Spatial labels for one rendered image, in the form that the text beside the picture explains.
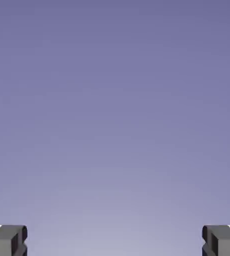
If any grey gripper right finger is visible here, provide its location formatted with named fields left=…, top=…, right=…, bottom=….
left=201, top=224, right=230, bottom=256

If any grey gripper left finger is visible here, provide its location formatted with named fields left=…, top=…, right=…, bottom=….
left=0, top=224, right=29, bottom=256

